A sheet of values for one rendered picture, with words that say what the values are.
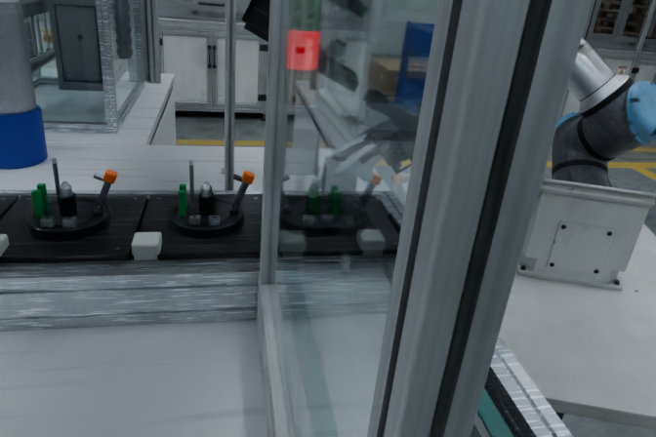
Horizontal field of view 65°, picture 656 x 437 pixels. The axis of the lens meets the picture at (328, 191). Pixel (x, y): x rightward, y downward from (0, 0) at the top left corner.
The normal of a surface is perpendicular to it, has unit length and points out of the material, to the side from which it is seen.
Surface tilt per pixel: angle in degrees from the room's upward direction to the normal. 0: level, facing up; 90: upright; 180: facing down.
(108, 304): 90
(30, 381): 0
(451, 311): 90
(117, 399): 0
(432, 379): 90
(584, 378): 0
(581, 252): 90
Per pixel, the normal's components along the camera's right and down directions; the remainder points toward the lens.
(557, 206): -0.16, 0.39
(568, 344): 0.09, -0.91
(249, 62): 0.21, 0.41
